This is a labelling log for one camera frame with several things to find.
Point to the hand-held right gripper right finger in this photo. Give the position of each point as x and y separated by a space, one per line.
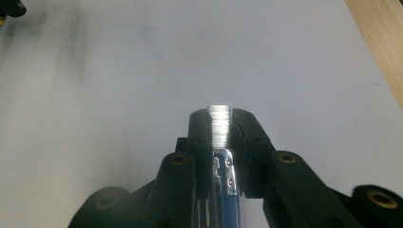
247 139

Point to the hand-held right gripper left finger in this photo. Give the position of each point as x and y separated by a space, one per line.
200 133

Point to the light wooden board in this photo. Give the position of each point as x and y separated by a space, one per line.
385 38

